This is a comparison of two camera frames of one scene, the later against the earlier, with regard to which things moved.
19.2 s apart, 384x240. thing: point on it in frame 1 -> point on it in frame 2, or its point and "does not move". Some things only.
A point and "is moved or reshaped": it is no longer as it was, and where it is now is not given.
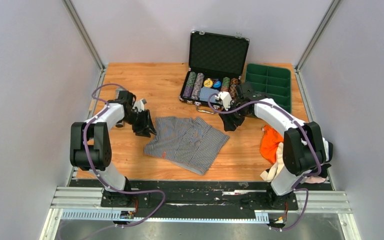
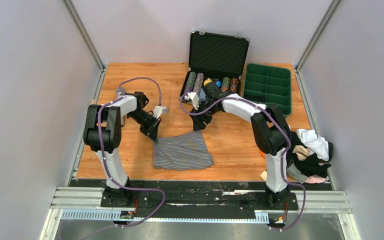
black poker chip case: x=216 y=63 does not move
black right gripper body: x=240 y=112 -> x=208 y=114
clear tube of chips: x=121 y=124 does not move
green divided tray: x=275 y=81 does not move
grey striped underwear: x=189 y=143 is moved or reshaped
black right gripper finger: x=231 y=121 -> x=198 y=124
